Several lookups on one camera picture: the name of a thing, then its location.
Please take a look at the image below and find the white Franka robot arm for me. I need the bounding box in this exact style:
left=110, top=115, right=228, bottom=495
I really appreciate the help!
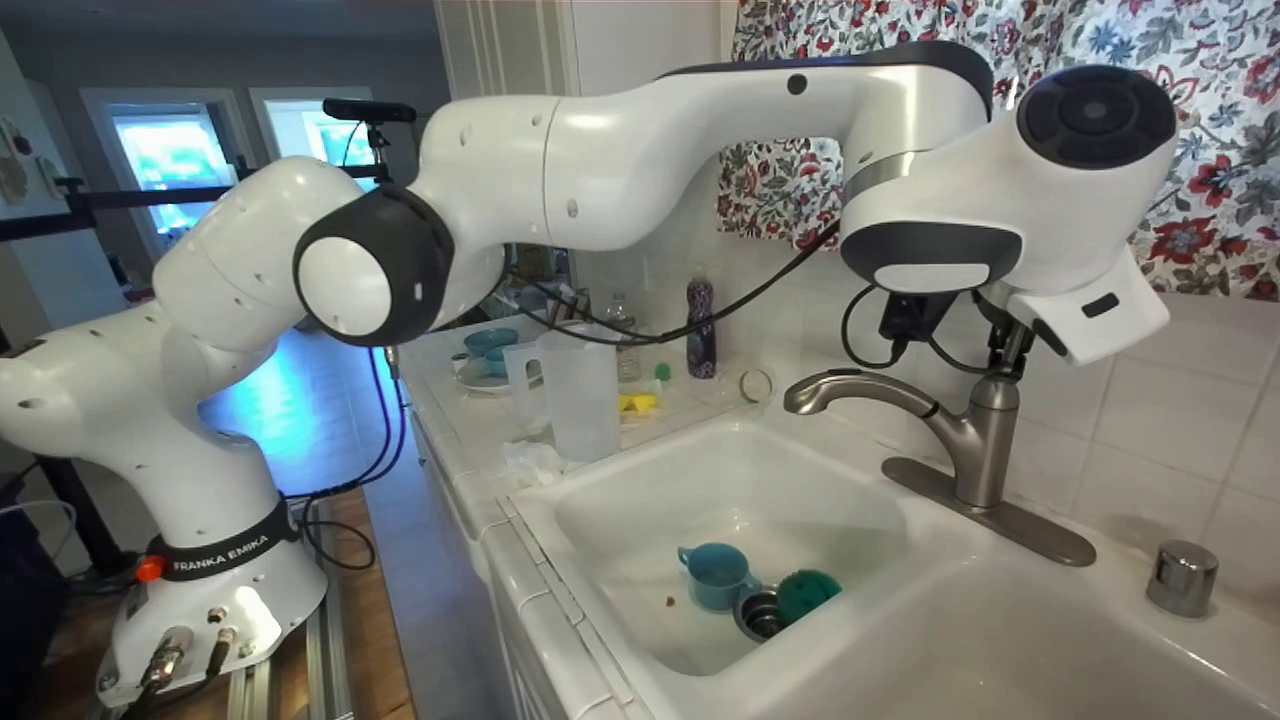
left=0, top=42, right=1179, bottom=713

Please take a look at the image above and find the yellow sponge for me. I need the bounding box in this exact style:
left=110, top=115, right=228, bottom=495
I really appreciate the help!
left=618, top=391, right=659, bottom=422

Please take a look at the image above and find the clear plastic measuring pitcher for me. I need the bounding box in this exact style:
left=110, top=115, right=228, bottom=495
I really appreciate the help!
left=545, top=335, right=618, bottom=462

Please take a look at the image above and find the dark floral soap bottle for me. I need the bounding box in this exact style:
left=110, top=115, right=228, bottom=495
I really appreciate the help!
left=683, top=277, right=714, bottom=379

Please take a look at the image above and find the teal measuring cup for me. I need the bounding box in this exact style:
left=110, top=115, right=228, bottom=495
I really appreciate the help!
left=677, top=545, right=750, bottom=614

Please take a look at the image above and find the white double kitchen sink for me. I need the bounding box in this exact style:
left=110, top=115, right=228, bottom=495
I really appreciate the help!
left=510, top=422, right=1280, bottom=720

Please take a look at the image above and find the metal sink drain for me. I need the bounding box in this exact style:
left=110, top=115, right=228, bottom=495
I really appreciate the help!
left=734, top=592, right=786, bottom=640

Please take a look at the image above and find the brushed metal sink faucet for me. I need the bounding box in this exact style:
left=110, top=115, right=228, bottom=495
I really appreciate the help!
left=782, top=322, right=1094, bottom=570

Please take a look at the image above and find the chrome soap dispenser cap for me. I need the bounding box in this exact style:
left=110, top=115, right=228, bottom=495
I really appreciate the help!
left=1142, top=540, right=1218, bottom=617

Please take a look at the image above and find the floral patterned curtain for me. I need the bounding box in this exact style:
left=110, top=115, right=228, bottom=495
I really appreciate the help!
left=728, top=0, right=1280, bottom=299

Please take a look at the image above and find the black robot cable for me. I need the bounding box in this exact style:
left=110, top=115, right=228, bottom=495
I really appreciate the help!
left=283, top=217, right=842, bottom=577

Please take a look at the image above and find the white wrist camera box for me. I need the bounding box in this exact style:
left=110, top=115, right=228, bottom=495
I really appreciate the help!
left=1006, top=254, right=1167, bottom=364

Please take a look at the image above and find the white window frame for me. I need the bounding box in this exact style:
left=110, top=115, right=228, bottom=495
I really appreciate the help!
left=84, top=90, right=414, bottom=255

